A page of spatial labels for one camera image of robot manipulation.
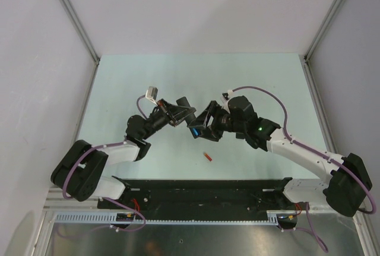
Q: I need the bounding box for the black remote control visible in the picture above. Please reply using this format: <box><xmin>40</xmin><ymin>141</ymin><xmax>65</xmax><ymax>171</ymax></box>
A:
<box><xmin>176</xmin><ymin>96</ymin><xmax>202</xmax><ymax>138</ymax></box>

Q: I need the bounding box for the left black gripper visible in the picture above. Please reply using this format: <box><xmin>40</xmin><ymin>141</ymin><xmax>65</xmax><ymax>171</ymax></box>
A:
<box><xmin>141</xmin><ymin>99</ymin><xmax>195</xmax><ymax>140</ymax></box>

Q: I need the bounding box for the right aluminium frame post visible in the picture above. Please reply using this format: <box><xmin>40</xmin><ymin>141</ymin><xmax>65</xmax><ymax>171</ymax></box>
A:
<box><xmin>303</xmin><ymin>0</ymin><xmax>346</xmax><ymax>64</ymax></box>

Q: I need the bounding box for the white slotted cable duct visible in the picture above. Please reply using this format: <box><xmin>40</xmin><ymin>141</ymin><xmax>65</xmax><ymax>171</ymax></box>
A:
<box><xmin>54</xmin><ymin>211</ymin><xmax>297</xmax><ymax>225</ymax></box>

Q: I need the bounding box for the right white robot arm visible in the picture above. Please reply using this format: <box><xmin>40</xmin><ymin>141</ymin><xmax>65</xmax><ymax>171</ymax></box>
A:
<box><xmin>186</xmin><ymin>96</ymin><xmax>372</xmax><ymax>217</ymax></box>

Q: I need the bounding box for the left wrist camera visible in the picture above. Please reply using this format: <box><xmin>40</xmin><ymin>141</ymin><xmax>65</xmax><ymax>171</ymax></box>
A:
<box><xmin>145</xmin><ymin>86</ymin><xmax>158</xmax><ymax>105</ymax></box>

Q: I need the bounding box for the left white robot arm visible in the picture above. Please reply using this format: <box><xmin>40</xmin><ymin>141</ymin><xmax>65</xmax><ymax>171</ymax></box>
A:
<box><xmin>50</xmin><ymin>97</ymin><xmax>196</xmax><ymax>208</ymax></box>

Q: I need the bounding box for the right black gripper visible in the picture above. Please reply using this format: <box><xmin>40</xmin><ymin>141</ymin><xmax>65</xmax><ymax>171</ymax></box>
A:
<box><xmin>188</xmin><ymin>100</ymin><xmax>246</xmax><ymax>142</ymax></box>

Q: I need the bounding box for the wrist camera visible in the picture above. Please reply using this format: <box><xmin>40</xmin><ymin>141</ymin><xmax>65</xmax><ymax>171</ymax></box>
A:
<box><xmin>145</xmin><ymin>86</ymin><xmax>158</xmax><ymax>105</ymax></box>
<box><xmin>221</xmin><ymin>90</ymin><xmax>234</xmax><ymax>112</ymax></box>

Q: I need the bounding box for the aluminium frame post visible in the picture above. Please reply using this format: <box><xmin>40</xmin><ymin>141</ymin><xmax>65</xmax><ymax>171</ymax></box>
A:
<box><xmin>59</xmin><ymin>0</ymin><xmax>100</xmax><ymax>66</ymax></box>
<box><xmin>303</xmin><ymin>0</ymin><xmax>346</xmax><ymax>64</ymax></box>

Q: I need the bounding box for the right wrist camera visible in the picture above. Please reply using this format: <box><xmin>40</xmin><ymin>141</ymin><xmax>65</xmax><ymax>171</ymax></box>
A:
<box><xmin>221</xmin><ymin>90</ymin><xmax>234</xmax><ymax>112</ymax></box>

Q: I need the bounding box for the left aluminium frame post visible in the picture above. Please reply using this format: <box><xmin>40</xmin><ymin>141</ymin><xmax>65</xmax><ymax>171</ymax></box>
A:
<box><xmin>59</xmin><ymin>0</ymin><xmax>100</xmax><ymax>66</ymax></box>

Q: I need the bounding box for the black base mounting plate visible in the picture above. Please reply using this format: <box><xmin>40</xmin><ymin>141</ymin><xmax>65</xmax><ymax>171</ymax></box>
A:
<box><xmin>97</xmin><ymin>178</ymin><xmax>306</xmax><ymax>220</ymax></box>

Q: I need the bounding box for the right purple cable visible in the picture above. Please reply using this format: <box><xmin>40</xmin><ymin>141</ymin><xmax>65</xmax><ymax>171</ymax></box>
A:
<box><xmin>231</xmin><ymin>86</ymin><xmax>373</xmax><ymax>252</ymax></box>

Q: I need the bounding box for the red orange AAA battery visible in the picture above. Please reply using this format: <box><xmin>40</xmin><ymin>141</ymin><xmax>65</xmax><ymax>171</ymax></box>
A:
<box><xmin>203</xmin><ymin>152</ymin><xmax>213</xmax><ymax>162</ymax></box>

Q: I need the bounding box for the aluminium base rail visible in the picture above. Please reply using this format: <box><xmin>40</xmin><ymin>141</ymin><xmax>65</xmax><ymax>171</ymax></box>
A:
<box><xmin>43</xmin><ymin>187</ymin><xmax>99</xmax><ymax>211</ymax></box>

